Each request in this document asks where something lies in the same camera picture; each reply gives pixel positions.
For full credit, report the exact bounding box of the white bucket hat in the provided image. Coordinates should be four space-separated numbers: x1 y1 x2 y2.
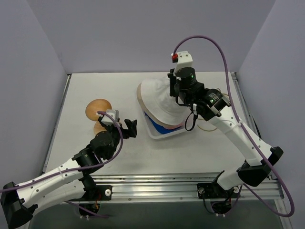
137 77 189 125

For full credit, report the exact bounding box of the pink baseball cap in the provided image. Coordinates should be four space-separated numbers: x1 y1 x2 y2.
159 123 183 130

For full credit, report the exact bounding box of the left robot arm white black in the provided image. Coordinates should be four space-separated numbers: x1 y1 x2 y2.
0 119 137 229

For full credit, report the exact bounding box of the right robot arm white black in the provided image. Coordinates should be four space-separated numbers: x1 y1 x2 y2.
167 67 284 197

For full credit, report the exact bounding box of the white plastic basket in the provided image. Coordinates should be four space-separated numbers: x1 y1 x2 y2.
143 112 186 140

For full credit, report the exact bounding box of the blue baseball cap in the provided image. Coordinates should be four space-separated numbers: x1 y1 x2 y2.
144 112 182 135

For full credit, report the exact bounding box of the wooden mushroom hat stand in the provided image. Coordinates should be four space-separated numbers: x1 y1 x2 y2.
85 99 112 135

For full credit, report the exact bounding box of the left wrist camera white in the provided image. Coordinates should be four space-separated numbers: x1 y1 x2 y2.
97 109 119 125

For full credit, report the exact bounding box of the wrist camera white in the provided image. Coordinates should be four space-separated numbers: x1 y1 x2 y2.
97 109 119 125
171 51 193 73

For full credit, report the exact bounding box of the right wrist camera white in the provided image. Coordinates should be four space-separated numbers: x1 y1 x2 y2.
171 51 193 73

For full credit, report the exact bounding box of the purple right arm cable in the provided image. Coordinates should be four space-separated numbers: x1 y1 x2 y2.
173 35 295 218

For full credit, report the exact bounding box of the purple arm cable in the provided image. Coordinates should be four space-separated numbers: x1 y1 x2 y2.
173 35 295 218
0 112 124 219

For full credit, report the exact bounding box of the aluminium frame rail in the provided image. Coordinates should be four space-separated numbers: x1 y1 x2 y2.
39 71 285 206

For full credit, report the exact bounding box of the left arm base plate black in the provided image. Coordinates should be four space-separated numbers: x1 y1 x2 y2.
79 185 112 202

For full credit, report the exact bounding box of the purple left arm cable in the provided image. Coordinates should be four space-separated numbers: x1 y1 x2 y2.
0 112 124 219

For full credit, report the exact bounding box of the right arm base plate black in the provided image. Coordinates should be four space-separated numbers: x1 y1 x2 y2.
197 183 239 199

